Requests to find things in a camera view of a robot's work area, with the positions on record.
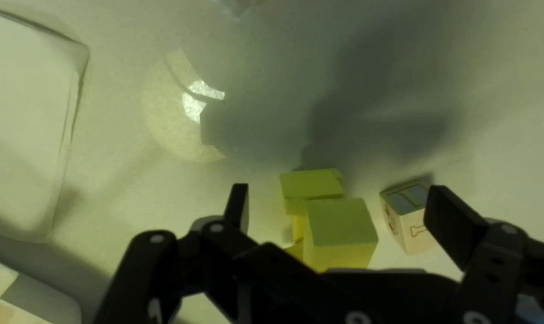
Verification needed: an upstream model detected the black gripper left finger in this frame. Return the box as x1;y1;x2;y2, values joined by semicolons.
224;183;249;232

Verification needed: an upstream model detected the open beige clamshell container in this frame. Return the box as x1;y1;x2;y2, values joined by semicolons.
0;262;83;324

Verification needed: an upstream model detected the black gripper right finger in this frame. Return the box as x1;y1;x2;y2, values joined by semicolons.
423;185;490;269

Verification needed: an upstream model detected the small wooden picture cube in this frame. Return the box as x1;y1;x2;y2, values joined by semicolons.
380;178;432;255

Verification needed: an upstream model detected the yellow stepped block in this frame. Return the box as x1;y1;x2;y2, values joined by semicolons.
279;169;378;271

